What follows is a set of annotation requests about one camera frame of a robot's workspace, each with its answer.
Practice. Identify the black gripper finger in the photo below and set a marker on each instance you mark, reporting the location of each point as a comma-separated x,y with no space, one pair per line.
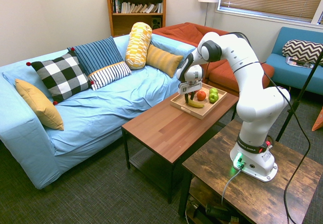
193,95
187,98

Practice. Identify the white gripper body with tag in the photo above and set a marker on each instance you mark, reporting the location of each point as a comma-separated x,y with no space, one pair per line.
189,87

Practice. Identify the yellow banana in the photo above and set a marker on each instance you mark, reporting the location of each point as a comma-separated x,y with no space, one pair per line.
195,104

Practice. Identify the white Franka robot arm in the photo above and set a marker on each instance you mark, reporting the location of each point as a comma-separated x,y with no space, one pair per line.
252,87

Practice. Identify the light wooden tray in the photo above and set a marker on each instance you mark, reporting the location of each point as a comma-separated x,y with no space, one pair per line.
202,111

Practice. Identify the orange fruit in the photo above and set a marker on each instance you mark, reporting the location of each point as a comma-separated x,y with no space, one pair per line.
201,95

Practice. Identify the green apple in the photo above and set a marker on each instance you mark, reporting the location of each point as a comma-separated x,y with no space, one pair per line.
213,98
213,90

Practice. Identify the orange red sofa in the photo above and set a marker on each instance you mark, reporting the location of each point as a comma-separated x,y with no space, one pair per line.
222,72

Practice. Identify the mustard striped pillow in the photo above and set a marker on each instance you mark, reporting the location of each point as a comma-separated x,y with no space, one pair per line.
162,60

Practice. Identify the yellow patterned bolster pillow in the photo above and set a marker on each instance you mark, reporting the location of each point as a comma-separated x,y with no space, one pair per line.
137,45

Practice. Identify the small black speaker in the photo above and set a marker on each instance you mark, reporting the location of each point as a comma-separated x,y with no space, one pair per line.
156,23

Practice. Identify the white navy striped pillow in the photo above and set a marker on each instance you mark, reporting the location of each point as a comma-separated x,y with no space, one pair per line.
111,74

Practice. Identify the wooden bookshelf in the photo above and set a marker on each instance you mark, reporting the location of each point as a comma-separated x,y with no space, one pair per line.
136,19

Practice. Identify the light blue sofa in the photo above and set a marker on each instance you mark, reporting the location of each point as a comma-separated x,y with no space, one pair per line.
101,108

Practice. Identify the row of leaning books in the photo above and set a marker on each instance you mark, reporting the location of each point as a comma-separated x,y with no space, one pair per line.
141,8

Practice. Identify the blue striped pillow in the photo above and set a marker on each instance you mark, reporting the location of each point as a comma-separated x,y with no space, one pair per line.
98,53

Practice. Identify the teal blue couch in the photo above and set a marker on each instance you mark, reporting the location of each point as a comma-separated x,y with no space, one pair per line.
292,75

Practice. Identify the magazine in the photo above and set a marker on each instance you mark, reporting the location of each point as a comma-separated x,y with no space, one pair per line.
297,62

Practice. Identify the dark upright books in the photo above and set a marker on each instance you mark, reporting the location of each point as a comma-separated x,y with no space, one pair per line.
116,5

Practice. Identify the black device under table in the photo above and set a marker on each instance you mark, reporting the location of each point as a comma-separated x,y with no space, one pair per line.
217,211

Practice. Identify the rustic brown robot stand table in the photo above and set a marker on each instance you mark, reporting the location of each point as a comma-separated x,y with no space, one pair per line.
252,196

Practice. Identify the black white chevron pillow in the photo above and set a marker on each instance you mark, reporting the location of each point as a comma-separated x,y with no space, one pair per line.
302,51

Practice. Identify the black white checkered pillow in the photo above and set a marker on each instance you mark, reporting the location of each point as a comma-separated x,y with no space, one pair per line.
63,75

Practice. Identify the orange cushion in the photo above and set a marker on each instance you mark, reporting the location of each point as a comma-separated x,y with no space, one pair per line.
318,121

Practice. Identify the plain mustard pillow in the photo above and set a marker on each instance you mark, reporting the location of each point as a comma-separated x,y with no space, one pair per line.
40,105

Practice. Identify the wooden coffee table black frame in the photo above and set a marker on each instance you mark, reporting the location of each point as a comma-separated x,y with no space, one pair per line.
161,130

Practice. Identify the black camera stand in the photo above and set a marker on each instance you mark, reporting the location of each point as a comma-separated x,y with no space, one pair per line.
300,95

